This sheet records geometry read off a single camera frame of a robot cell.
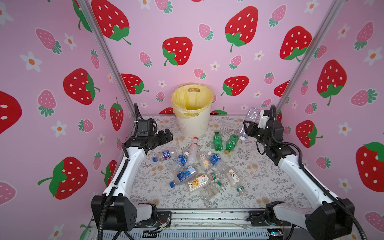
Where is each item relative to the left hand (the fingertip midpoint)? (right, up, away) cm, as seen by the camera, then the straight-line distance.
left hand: (166, 136), depth 81 cm
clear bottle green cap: (+24, -31, +3) cm, 39 cm away
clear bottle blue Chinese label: (+28, -15, +9) cm, 33 cm away
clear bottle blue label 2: (-3, -13, +12) cm, 18 cm away
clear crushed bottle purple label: (+46, +11, -4) cm, 48 cm away
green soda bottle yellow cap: (+31, -4, +20) cm, 37 cm away
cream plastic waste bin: (+15, +5, +33) cm, 36 cm away
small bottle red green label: (+28, -23, +4) cm, 36 cm away
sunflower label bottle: (+19, -25, -1) cm, 31 cm away
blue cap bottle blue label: (+9, -23, +3) cm, 24 cm away
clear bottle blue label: (+7, -17, +10) cm, 20 cm away
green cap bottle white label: (+38, -24, +1) cm, 45 cm away
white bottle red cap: (+14, -11, +14) cm, 23 cm away
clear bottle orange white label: (+22, -16, +9) cm, 28 cm away
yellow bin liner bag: (+11, +25, +25) cm, 37 cm away
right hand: (+43, +8, -4) cm, 44 cm away
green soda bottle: (+40, -6, +17) cm, 44 cm away
